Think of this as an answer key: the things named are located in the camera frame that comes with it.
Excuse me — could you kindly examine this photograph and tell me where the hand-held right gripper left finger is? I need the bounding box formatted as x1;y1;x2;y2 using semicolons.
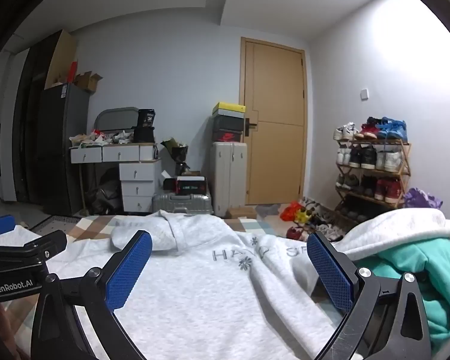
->
30;229;153;360

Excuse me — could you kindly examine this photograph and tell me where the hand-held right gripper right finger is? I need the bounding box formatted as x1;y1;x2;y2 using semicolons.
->
306;232;432;360

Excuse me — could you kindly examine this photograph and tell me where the light grey sweatshirt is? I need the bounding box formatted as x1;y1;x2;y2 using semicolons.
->
0;210;450;360

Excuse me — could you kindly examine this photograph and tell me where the grey dotted bed sheet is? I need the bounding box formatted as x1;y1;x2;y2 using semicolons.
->
22;214;84;233

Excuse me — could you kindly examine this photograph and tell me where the brown blue plaid blanket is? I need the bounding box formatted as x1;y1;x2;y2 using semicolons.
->
22;214;287;242

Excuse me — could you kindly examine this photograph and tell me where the pile of loose slippers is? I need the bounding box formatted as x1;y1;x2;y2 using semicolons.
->
285;195;353;242

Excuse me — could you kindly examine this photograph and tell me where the black backpack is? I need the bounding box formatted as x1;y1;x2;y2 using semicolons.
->
86;167;122;214

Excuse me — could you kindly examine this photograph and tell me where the white drawer unit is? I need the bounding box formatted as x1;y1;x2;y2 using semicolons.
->
119;159;163;212

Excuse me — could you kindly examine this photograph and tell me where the silver suitcase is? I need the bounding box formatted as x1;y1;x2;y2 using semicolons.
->
152;191;213;216

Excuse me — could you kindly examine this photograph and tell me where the dark grey refrigerator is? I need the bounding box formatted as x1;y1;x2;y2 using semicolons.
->
37;82;91;216

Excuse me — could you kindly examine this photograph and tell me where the black box red trim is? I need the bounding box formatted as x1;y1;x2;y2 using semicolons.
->
164;175;208;196

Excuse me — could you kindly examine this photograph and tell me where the teal garment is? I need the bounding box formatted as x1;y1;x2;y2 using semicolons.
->
354;237;450;349

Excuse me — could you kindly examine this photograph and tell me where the flat cardboard box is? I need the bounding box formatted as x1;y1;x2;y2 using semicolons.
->
225;207;257;219

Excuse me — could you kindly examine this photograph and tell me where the dark wardrobe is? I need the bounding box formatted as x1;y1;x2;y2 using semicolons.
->
11;32;62;205

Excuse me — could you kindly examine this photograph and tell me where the white desk with drawers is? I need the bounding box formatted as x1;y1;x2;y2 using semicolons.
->
69;142;162;196

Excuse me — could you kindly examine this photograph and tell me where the purple bag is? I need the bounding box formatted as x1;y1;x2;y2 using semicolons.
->
403;187;444;211

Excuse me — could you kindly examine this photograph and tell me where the black wrapped bouquet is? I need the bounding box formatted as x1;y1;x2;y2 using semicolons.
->
160;138;190;176

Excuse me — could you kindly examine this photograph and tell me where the pile of papers and wrappers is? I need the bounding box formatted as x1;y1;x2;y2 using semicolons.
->
69;129;136;147

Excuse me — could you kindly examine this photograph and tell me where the white suitcase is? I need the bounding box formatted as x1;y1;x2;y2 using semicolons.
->
210;142;247;218

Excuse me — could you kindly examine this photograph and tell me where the black paper bag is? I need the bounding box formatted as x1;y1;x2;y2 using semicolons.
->
133;109;157;144

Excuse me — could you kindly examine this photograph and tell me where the grey arched panel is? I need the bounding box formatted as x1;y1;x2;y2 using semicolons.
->
95;107;139;132

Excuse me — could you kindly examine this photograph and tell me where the wooden shoe rack with shoes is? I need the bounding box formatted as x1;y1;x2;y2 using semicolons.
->
333;116;409;205

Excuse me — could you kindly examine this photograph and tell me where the black red shoe box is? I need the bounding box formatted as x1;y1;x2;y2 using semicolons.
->
212;130;247;144

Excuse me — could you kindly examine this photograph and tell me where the open cardboard box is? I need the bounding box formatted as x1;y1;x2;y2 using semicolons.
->
73;71;104;94

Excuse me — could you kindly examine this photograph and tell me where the grey shoe box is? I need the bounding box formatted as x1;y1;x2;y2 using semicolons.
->
212;115;247;133

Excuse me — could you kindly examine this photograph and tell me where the large cardboard sheet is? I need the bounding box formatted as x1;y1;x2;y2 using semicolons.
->
45;30;79;91

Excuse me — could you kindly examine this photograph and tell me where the yellow lid shoe box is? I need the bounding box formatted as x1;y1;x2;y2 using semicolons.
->
212;102;246;118

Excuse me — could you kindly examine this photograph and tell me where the wooden door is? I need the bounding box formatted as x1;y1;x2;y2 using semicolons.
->
241;37;309;207

